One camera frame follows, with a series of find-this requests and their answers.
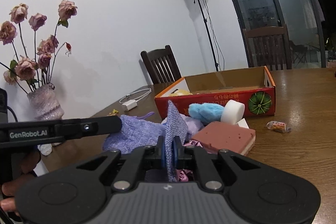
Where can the dark wooden chair by door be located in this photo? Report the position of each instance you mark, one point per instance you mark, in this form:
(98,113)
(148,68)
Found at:
(268,46)

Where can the yellow white hamster plush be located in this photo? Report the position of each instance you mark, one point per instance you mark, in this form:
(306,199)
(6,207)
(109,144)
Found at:
(180,92)

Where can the blue fluffy monster plush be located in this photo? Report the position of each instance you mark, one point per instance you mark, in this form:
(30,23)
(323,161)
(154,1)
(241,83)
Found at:
(206,112)

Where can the red orange cardboard box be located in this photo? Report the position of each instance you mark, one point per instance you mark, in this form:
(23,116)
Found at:
(254,87)

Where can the yellow pink small candies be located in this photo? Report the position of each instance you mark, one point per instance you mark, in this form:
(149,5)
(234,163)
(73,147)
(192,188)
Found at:
(113,112)

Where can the light purple plush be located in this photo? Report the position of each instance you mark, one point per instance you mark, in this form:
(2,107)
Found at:
(193,124)

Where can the vase with dried pink roses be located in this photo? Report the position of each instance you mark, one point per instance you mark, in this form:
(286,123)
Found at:
(36,71)

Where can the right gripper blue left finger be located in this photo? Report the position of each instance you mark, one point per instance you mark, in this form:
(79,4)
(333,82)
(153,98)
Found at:
(161,150)

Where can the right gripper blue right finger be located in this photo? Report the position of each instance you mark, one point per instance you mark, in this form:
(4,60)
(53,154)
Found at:
(178,149)

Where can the purple woven cloth pouch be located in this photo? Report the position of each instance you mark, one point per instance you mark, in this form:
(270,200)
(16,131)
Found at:
(138,132)

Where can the small candy wrapper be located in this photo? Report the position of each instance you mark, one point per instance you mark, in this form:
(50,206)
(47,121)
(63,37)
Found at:
(278,127)

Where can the white charger with cable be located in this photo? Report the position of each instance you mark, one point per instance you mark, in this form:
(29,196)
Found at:
(130,101)

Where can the dark wooden chair by wall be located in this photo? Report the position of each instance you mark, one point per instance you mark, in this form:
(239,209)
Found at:
(161,65)

